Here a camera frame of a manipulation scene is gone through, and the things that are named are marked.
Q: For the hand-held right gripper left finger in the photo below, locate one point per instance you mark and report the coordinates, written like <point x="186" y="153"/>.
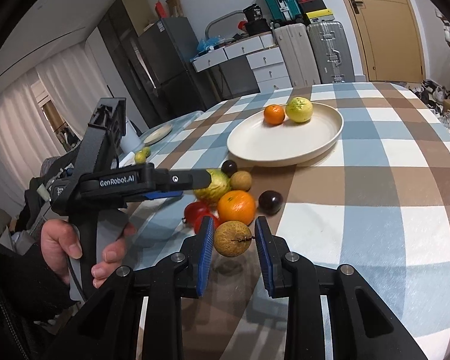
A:
<point x="206" y="255"/>

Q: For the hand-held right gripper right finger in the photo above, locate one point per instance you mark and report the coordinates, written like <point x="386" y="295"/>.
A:
<point x="264" y="258"/>

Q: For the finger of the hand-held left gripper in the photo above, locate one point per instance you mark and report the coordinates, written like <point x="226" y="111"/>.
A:
<point x="183" y="180"/>
<point x="165" y="195"/>

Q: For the large brown longan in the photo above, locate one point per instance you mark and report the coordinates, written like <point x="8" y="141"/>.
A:
<point x="230" y="238"/>

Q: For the red tomato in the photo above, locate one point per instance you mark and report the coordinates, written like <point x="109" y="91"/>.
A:
<point x="193" y="210"/>
<point x="217" y="221"/>

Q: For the green guava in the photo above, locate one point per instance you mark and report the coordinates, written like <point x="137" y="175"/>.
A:
<point x="215" y="191"/>

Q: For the dark plum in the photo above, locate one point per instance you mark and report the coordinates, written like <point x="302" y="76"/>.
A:
<point x="229" y="167"/>
<point x="270" y="199"/>

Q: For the large orange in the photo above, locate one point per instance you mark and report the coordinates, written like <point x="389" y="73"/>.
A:
<point x="236" y="207"/>

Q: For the small brown longan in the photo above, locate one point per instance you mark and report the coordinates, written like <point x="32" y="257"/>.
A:
<point x="241" y="180"/>

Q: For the large cream plate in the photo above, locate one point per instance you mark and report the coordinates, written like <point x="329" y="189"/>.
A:
<point x="285" y="142"/>

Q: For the person's left forearm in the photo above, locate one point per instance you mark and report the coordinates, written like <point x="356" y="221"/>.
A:
<point x="18" y="300"/>

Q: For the person's left hand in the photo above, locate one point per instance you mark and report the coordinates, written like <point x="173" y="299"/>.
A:
<point x="60" y="240"/>

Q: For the green lime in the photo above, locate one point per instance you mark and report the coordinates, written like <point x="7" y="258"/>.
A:
<point x="146" y="150"/>
<point x="140" y="156"/>

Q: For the small beige plate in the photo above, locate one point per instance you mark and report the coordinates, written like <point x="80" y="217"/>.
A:
<point x="157" y="134"/>

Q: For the green checked tablecloth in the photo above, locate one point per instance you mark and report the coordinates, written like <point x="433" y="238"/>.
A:
<point x="180" y="122"/>

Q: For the small orange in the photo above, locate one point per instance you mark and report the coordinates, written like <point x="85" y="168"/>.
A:
<point x="274" y="114"/>

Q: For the white curtains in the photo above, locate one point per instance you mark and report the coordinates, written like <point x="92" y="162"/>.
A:
<point x="22" y="101"/>

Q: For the grey refrigerator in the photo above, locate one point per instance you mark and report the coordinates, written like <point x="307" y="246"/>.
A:
<point x="165" y="63"/>

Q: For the dark tall cabinet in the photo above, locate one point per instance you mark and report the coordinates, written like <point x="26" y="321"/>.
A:
<point x="116" y="63"/>

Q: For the yellow guava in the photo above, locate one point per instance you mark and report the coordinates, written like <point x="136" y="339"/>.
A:
<point x="299" y="109"/>

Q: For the blue plastic bag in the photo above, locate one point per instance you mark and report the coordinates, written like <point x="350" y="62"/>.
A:
<point x="210" y="43"/>

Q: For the white desk with drawers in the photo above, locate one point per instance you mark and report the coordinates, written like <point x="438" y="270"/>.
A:
<point x="262" y="63"/>

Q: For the red cap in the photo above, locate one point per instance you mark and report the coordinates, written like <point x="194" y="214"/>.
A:
<point x="242" y="25"/>

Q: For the beige suitcase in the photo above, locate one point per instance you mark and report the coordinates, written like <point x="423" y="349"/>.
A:
<point x="292" y="54"/>

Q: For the black case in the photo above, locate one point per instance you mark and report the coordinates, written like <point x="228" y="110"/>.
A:
<point x="257" y="27"/>

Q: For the red paper bag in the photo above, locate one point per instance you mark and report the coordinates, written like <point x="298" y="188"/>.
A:
<point x="160" y="8"/>

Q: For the folded brown cardboard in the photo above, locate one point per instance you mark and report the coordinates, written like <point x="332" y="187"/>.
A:
<point x="174" y="5"/>

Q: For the tan cardboard board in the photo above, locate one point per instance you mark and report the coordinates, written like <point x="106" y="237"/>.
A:
<point x="133" y="11"/>

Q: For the black printed bag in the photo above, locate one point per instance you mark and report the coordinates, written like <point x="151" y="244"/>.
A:
<point x="254" y="13"/>

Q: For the silver suitcase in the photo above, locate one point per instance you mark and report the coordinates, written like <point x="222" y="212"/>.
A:
<point x="330" y="50"/>

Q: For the yellow white shoebox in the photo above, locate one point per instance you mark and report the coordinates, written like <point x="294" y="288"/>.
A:
<point x="318" y="15"/>

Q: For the plain black shoebox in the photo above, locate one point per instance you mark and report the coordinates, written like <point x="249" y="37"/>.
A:
<point x="315" y="6"/>

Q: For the pile of worn sneakers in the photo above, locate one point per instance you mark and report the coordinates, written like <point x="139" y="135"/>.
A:
<point x="435" y="93"/>

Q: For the wooden door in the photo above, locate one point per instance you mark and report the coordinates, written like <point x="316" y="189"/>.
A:
<point x="386" y="26"/>

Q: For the grey arched frame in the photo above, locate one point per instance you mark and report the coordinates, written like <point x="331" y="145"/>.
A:
<point x="219" y="18"/>

